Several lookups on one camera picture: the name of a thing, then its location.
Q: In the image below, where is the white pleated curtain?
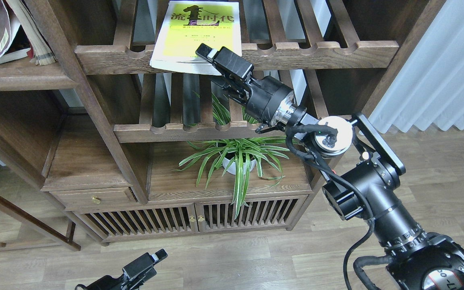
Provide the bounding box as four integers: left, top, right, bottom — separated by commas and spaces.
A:
369, 0, 464, 133

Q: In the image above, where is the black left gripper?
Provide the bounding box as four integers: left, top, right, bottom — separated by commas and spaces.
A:
83, 249, 168, 290

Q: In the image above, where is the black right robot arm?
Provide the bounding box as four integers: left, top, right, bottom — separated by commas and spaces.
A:
196, 44, 464, 290

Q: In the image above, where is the yellow green cover book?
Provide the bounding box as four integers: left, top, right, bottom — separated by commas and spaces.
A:
149, 0, 242, 75

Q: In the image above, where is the white plant pot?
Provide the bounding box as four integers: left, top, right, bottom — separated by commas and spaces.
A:
222, 155, 257, 175

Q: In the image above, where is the green spider plant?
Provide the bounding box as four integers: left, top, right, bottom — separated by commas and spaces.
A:
174, 72, 321, 220

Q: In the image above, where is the dark maroon cover book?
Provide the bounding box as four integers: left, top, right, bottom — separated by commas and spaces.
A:
0, 0, 57, 66

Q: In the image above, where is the right slatted cabinet door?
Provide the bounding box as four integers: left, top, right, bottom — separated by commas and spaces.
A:
195, 195, 307, 232

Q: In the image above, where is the wooden drawer with brass knob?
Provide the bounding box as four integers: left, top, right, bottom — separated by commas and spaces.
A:
50, 187, 137, 210

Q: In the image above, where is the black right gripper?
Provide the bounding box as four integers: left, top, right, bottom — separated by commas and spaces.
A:
195, 43, 295, 123

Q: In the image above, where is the dark wooden bookshelf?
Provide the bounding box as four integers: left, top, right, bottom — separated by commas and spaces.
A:
0, 0, 445, 251

